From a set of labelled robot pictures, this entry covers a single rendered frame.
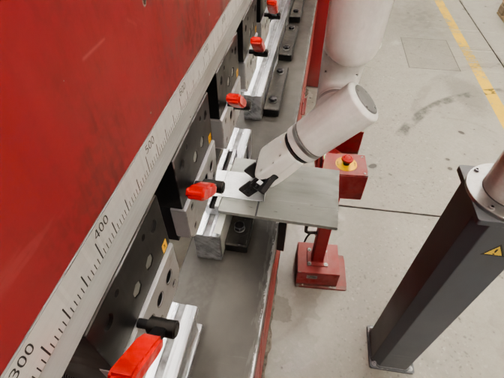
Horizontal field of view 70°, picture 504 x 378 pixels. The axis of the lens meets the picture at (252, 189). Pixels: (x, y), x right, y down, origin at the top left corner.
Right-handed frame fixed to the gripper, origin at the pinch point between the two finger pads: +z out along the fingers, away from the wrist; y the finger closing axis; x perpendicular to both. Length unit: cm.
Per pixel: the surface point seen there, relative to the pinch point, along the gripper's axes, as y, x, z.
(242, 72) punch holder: -10.6, -16.4, -13.4
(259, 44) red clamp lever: -8.5, -18.2, -21.4
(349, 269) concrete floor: -45, 99, 50
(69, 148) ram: 42, -32, -31
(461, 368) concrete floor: -6, 134, 20
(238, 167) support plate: -5.9, -1.7, 4.6
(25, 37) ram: 42, -36, -36
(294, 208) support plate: 4.8, 9.7, -5.2
